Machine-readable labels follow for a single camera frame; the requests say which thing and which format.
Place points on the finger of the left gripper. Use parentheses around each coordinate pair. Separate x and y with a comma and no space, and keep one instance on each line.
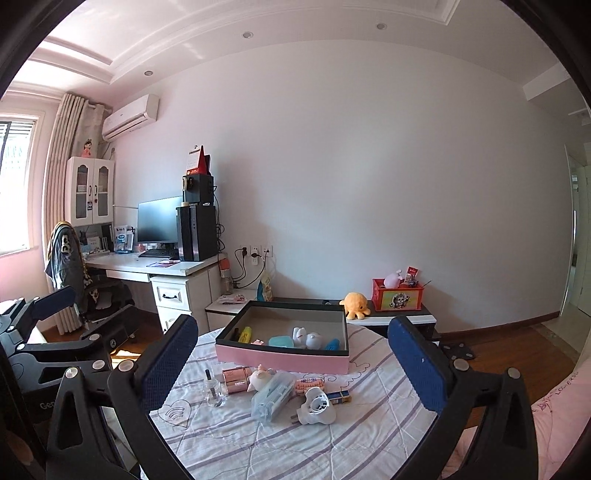
(46,304)

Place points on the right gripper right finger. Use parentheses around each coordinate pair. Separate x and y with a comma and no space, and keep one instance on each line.
(504,445)

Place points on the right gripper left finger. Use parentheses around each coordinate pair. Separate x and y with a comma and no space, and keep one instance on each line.
(79,445)

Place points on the clear liquid bottle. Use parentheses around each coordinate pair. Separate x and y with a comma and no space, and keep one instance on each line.
(213,393)

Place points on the rose gold jar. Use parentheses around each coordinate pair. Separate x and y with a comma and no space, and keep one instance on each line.
(236,380)

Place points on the small blue box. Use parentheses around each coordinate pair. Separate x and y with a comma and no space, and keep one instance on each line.
(339,397)

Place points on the clear plastic pouch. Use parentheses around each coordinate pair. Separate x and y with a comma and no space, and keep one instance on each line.
(268,402)

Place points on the white plug-in device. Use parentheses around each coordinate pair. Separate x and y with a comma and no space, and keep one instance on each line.
(317,409)

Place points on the blue plastic case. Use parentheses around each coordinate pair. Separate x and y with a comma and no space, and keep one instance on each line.
(333,345)

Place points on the yellow highlighter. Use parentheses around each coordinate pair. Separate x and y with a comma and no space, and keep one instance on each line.
(245,336)

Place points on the pink toy teeth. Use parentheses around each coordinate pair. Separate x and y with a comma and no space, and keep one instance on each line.
(302,385)

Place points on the pink bed cover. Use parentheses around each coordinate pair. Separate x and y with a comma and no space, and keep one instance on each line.
(560,418)

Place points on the black office chair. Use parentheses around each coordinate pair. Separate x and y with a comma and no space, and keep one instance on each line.
(105,306)

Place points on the black floor scale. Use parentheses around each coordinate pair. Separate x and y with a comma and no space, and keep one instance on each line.
(459,350)

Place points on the white hutch cabinet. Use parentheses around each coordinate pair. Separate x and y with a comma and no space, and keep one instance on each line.
(89,191)

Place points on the striped white tablecloth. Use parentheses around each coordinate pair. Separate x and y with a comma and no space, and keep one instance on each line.
(373,435)

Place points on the black computer monitor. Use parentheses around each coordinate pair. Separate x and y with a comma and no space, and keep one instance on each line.
(156,220)

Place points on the white desk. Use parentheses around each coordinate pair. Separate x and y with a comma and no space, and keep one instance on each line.
(169,288)

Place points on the glass door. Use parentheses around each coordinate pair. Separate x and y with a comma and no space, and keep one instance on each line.
(573,268)

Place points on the red toy crate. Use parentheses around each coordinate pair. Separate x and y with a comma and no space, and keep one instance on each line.
(396,299)

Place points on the black computer tower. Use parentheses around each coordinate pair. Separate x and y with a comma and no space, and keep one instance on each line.
(196,231)

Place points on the white small nightstand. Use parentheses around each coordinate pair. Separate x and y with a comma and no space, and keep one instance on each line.
(221,311)

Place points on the beige curtain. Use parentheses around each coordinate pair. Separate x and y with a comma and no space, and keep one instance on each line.
(78,125)

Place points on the pink pig figurine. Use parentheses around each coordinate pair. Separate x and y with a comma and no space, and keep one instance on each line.
(259,378)

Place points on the black speaker box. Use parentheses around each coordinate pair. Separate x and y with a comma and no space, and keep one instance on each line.
(197,189)

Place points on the yellow octopus plush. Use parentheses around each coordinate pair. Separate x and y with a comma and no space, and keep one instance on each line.
(356,306)

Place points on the pink storage box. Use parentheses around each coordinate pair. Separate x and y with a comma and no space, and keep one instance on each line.
(268,319)

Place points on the red paper bag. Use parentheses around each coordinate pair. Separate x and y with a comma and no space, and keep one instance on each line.
(200,162)

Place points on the white air conditioner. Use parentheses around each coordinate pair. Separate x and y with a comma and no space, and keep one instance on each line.
(140,112)

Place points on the teal small case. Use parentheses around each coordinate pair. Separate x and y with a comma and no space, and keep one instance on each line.
(282,341)

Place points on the white rabbit figurine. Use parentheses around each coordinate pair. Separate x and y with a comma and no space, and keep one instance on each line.
(306,340)

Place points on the white wall socket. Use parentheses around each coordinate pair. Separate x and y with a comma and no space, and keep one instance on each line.
(256,254)

